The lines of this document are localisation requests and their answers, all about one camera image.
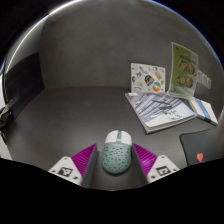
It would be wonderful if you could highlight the teal and white perforated mouse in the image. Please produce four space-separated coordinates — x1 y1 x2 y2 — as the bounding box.
101 129 133 176

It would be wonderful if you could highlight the green menu display stand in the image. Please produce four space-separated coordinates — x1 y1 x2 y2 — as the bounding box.
167 41 200 100

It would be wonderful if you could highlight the white wall socket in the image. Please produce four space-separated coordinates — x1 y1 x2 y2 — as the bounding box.
204 73 213 90
197 69 206 87

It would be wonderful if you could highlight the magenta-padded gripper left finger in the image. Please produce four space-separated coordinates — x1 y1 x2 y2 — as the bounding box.
48 143 100 189

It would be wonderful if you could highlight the black mouse pad with heart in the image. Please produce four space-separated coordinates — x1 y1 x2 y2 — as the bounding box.
179 128 222 167

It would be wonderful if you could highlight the white sticker sheet card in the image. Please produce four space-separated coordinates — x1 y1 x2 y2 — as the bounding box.
130 62 167 94

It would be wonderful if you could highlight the white book with blue band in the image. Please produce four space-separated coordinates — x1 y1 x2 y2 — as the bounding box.
188 96 220 127

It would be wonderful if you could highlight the grey striped cover book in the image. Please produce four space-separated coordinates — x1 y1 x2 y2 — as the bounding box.
124 91 198 135

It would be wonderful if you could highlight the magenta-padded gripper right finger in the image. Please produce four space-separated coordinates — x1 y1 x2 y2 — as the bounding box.
131 142 181 185

